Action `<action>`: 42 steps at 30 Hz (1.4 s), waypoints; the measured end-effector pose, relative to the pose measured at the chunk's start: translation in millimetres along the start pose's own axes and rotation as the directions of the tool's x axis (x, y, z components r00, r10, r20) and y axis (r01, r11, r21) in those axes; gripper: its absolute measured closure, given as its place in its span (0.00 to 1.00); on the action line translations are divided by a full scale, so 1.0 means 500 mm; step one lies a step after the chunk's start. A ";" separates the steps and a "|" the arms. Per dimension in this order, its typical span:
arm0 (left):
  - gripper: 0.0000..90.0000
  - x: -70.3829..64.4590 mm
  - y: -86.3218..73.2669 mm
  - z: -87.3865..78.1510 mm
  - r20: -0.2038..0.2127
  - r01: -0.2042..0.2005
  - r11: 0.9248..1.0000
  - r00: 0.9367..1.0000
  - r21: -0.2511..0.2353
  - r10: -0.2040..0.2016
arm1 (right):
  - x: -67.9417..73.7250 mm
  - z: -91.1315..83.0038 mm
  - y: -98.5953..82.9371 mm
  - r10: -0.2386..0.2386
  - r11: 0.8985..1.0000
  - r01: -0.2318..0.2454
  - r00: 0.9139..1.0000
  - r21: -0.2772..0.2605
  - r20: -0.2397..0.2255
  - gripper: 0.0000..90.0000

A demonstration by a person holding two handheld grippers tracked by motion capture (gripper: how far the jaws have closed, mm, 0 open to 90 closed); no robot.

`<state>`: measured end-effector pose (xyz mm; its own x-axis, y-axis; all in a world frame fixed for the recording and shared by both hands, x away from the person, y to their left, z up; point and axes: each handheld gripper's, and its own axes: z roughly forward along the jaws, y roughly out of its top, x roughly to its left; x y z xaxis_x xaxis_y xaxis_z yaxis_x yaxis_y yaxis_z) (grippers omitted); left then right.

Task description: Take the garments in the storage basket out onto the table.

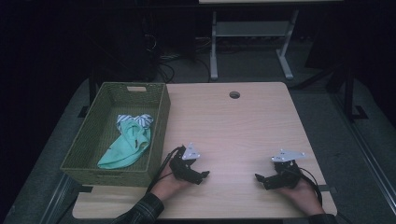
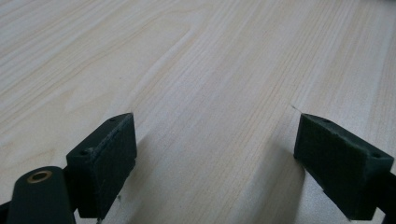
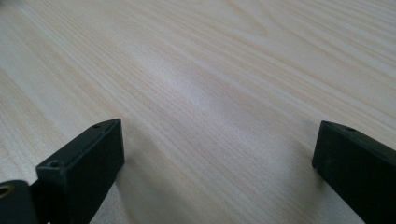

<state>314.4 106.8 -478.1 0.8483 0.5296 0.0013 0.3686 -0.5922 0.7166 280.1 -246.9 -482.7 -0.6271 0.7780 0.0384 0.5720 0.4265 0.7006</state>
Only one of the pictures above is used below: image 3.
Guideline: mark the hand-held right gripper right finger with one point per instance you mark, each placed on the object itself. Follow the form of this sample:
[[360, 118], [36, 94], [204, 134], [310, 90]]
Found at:
[[358, 168]]

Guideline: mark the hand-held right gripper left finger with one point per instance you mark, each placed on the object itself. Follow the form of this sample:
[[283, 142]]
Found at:
[[84, 168]]

